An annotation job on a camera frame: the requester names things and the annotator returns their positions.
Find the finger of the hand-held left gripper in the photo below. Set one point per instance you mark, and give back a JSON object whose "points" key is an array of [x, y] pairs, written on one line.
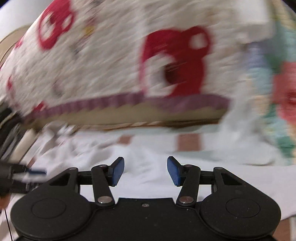
{"points": [[37, 173]]}

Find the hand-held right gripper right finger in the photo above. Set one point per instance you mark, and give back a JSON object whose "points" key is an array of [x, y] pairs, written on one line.
{"points": [[174, 170]]}

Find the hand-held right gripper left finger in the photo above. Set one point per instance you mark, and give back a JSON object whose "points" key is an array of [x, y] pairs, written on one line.
{"points": [[116, 170]]}

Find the white t-shirt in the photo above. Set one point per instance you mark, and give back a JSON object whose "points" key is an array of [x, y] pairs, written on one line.
{"points": [[148, 162]]}

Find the checkered floor mat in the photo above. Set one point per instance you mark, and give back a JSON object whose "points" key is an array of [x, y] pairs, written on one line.
{"points": [[188, 142]]}

